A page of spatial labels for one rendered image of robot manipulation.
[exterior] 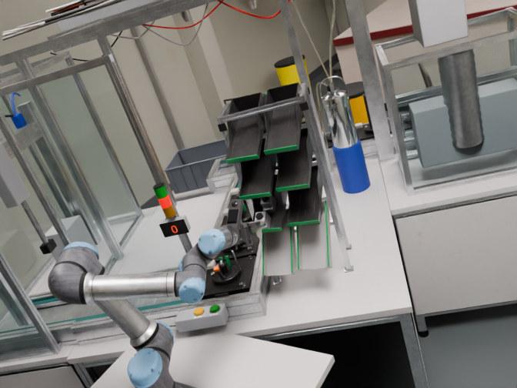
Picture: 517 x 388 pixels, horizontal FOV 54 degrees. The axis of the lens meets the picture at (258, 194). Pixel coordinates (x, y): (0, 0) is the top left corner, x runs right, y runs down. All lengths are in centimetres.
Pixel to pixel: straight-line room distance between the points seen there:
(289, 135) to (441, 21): 96
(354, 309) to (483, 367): 108
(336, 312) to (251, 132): 78
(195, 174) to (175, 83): 226
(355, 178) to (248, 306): 103
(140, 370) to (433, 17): 189
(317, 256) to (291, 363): 45
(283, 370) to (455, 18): 167
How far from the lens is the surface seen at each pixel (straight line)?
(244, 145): 197
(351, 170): 279
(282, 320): 211
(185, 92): 634
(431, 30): 253
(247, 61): 740
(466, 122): 260
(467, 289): 297
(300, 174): 198
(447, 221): 271
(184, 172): 419
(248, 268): 228
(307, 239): 213
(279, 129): 196
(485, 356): 303
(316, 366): 189
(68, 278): 163
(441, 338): 314
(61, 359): 256
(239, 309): 216
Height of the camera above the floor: 218
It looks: 24 degrees down
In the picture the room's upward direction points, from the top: 19 degrees counter-clockwise
